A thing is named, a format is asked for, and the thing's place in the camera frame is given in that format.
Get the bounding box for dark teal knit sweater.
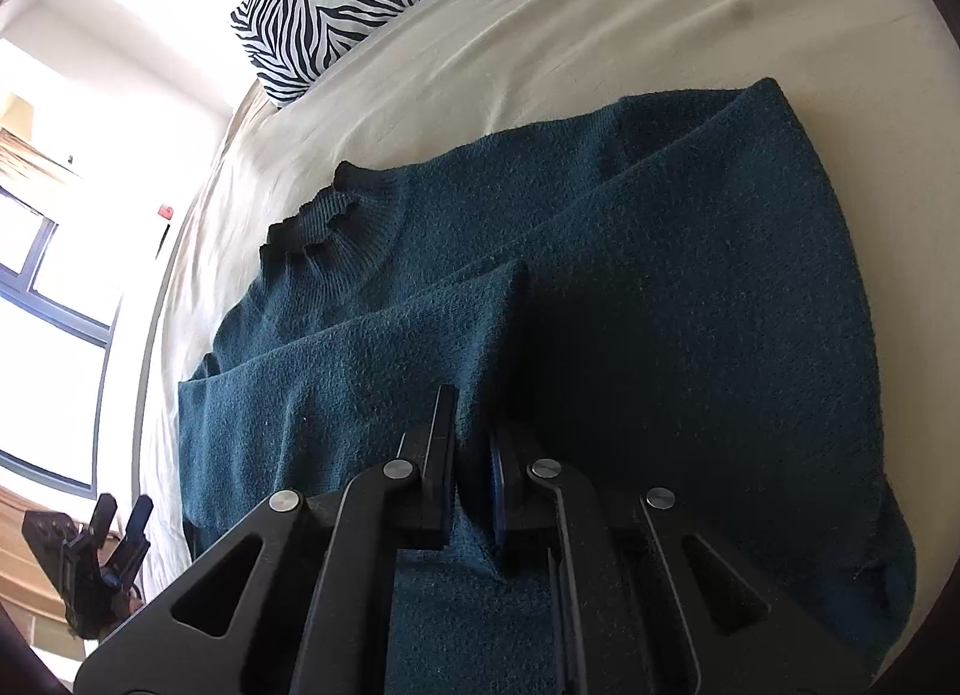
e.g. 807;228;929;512
178;76;917;695

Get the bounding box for beige bed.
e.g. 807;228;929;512
131;0;960;595

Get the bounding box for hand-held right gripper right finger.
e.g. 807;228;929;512
487;425;875;695

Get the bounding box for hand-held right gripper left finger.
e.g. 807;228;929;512
73;384;460;695

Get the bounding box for dark framed window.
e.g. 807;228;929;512
0;185;125;495

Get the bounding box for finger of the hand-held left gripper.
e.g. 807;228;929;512
88;492;119;540
120;495;155;570

